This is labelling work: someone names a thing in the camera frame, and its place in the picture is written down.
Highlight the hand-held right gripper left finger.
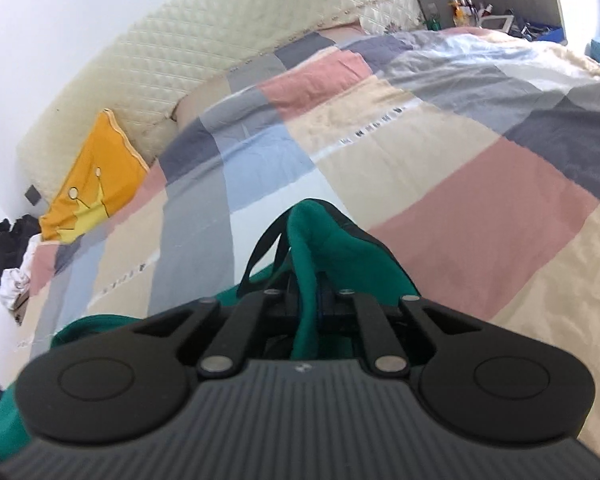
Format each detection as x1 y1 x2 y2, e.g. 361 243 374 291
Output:
132 287 301 378

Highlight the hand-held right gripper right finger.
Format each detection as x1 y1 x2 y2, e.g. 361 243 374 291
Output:
320 285 483 378

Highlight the green hoodie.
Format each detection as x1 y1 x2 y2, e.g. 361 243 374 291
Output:
0 199 421 466

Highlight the white clothes pile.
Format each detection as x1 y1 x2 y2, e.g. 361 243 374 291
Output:
0 235 41 311

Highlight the dark clothes pile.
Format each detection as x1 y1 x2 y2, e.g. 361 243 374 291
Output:
0 214 43 286

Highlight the checked patchwork blanket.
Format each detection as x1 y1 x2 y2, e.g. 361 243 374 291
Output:
15 25 600 466

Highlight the orange crown pillow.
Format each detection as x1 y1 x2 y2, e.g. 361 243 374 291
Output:
39 109 150 245

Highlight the checked pillow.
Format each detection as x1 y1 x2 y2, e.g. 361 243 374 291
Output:
172 20 368 128

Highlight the cream quilted headboard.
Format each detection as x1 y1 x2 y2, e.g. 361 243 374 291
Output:
17 0 423 198

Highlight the cluster of small bottles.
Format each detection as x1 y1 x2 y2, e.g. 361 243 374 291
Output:
447 0 496 28

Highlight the white picture frame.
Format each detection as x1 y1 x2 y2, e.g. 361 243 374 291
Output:
480 14 518 35

